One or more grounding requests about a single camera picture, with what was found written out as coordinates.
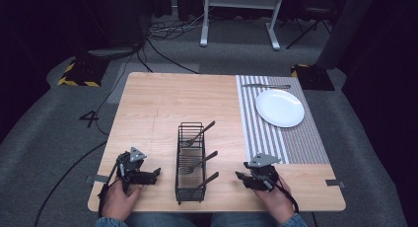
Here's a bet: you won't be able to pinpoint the person's legs in jeans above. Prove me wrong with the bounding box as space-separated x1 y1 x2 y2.
123 211 284 227

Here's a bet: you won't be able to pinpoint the black yellow striped stand base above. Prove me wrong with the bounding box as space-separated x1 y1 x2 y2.
290 63 336 92
56 56 110 89

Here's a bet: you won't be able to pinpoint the black wire cutlery rack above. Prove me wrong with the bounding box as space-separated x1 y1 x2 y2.
174 121 208 205

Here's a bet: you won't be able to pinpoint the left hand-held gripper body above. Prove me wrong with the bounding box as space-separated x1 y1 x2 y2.
115 146 148 191

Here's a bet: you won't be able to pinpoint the grey tape strip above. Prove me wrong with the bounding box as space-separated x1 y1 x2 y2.
324 179 347 189
85 174 110 185

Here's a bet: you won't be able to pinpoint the white metal desk frame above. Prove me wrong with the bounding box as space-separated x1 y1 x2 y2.
199 0 286 51

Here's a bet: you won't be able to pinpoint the white round plate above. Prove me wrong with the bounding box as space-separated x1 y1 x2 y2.
254 89 306 129

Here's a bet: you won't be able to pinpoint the person's right hand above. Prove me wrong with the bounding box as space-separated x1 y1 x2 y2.
251 177 298 225

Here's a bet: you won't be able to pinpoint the black tripod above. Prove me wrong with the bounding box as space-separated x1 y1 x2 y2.
285 6 333 50

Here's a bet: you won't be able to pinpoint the black floor tape mark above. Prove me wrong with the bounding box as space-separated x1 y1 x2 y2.
79 110 100 129

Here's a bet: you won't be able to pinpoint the hand-held gripper cable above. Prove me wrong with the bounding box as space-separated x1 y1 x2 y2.
274 176 301 215
97 160 123 219

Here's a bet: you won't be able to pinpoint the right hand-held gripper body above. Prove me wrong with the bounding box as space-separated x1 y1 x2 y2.
243 152 282 192

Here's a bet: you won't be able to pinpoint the person's left hand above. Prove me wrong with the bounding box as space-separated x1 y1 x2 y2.
102 177 144 222

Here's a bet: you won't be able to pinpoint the black floor cable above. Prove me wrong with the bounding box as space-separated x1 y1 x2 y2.
33 139 109 227
94 38 201 136

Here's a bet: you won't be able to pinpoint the metal table knife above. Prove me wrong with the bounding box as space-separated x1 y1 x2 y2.
242 83 292 90

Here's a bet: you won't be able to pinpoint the left hand-held gripper cable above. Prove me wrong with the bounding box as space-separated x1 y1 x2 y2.
97 160 123 219

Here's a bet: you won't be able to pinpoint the grey slanted pole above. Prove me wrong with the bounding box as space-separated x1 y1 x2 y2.
315 0 379 71

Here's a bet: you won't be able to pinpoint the grey striped placemat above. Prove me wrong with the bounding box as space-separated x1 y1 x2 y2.
235 74 331 166

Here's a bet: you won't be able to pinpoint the right hand-held gripper cable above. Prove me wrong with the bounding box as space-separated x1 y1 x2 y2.
274 176 301 215

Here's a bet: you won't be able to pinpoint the bundle of floor cables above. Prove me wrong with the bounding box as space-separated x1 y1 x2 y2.
144 13 206 42

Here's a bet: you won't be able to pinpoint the metal fork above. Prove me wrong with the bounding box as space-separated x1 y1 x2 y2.
179 150 219 176
184 119 217 148
190 171 220 192

